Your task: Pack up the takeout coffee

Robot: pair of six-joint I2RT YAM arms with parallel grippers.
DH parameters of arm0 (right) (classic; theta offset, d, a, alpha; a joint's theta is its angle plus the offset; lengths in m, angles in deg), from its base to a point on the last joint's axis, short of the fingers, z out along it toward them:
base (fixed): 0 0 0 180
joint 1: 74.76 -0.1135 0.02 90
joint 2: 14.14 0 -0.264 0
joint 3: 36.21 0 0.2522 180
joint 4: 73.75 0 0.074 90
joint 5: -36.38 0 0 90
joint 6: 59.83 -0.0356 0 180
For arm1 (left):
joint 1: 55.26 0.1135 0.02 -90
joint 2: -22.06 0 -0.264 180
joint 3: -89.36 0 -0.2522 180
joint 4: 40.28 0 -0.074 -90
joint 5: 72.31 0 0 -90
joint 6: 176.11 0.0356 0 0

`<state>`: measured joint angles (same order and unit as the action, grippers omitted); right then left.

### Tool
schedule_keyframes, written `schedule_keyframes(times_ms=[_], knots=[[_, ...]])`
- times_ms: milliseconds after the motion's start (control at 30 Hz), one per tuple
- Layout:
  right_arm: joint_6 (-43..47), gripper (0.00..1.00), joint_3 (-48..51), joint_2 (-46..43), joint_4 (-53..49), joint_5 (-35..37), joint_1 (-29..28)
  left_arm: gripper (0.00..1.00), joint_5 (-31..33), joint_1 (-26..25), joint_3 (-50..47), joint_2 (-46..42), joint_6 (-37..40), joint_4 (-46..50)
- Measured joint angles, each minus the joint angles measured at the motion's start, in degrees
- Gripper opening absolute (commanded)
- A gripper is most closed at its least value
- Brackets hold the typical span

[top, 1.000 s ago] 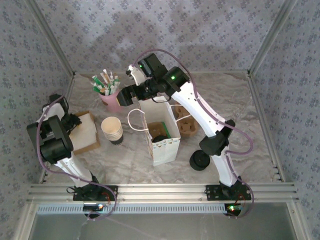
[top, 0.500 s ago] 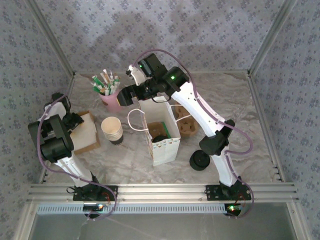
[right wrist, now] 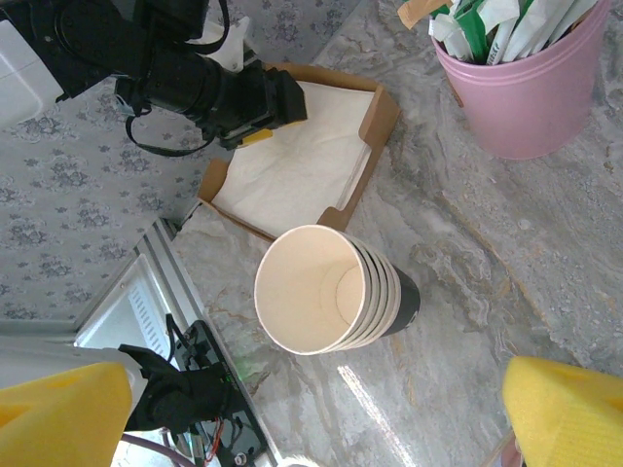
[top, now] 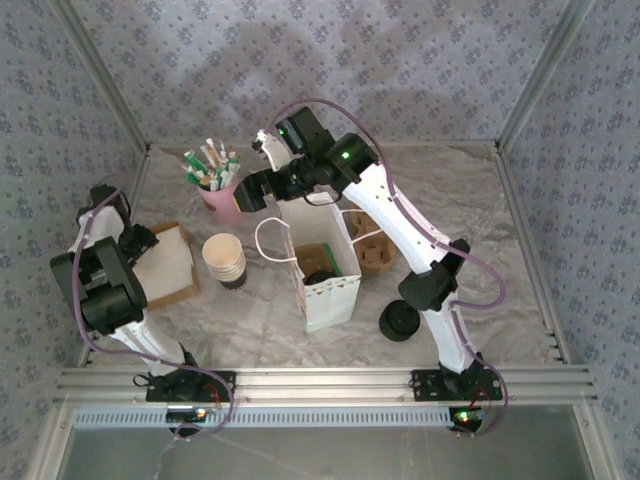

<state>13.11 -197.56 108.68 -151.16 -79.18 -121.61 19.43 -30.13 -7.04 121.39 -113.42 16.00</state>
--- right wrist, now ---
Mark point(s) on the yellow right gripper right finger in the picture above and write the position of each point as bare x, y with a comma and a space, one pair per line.
569, 418

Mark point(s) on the white paper sachet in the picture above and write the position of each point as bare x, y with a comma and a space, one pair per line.
450, 36
560, 24

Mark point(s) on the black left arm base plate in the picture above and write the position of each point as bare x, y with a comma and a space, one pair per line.
243, 438

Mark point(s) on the aluminium front rail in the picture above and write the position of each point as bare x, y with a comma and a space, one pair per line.
165, 262

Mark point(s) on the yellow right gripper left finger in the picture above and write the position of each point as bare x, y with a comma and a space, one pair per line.
58, 418

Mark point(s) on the controller board with lights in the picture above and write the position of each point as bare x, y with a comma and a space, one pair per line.
204, 442

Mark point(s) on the white paper napkins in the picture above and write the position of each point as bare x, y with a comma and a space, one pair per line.
292, 165

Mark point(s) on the brown cardboard napkin tray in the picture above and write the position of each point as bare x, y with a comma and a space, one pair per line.
375, 126

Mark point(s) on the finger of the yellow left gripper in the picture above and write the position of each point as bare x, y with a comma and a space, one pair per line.
258, 137

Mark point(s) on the pink plastic bucket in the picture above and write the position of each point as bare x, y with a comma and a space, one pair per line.
525, 107

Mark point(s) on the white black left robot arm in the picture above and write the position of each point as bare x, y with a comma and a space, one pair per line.
19, 73

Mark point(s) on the brown paper stick wrapper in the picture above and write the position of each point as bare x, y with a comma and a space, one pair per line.
418, 12

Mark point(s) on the green white sachet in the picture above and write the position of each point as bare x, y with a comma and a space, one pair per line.
511, 39
472, 34

